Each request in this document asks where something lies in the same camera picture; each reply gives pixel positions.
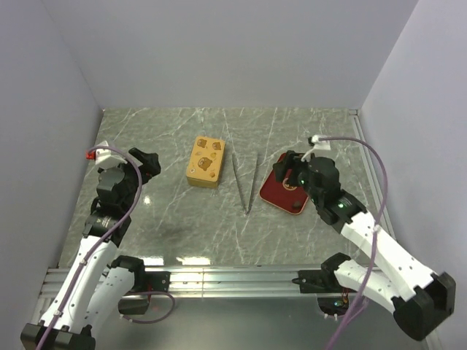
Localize metal tweezers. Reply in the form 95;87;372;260
231;152;260;216

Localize red tin tray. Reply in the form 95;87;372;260
259;170;309;215

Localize aluminium rail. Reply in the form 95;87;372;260
348;109;398;241
39;265;424;299

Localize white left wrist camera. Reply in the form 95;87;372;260
86;148;126;170

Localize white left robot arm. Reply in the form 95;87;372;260
20;143;161;349

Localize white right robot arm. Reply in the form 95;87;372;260
273;150;456;341

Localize aluminium right rail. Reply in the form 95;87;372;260
348;109;398;241

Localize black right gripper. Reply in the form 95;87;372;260
272;150;323;204

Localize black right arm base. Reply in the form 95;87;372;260
292;270;354;319

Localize gold tin box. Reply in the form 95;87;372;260
186;157;222;188

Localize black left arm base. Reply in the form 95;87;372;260
118;271;171;316

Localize silver tin lid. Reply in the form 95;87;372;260
186;136;225;188

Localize aluminium front rail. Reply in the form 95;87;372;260
39;265;424;299

